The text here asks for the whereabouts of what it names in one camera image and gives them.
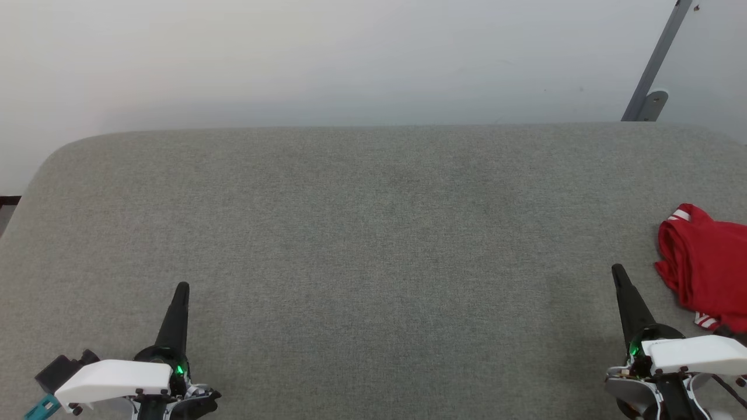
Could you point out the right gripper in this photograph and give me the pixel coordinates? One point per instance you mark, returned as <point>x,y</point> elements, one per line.
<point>694,354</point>

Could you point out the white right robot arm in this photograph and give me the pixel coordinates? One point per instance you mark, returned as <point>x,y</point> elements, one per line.
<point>671,396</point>

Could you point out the red basketball jersey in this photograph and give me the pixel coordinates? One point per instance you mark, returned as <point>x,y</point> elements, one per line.
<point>706,262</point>

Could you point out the grey fabric sofa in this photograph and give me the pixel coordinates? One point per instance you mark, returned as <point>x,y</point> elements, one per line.
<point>373,262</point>

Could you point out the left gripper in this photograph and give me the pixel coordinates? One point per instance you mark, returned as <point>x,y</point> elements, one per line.
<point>117,379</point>

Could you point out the teal left camera connector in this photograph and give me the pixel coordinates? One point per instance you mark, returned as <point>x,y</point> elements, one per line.
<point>42,408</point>

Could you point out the dark brown skirting strip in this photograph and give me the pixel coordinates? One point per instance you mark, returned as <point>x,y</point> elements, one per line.
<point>9,200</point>

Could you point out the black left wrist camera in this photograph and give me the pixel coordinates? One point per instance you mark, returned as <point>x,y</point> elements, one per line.
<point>58,370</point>

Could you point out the grey metal post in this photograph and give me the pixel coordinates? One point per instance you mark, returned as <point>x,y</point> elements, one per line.
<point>659,58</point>

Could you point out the grey post mounting plate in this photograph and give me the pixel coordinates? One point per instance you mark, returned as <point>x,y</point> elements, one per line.
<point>656,102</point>

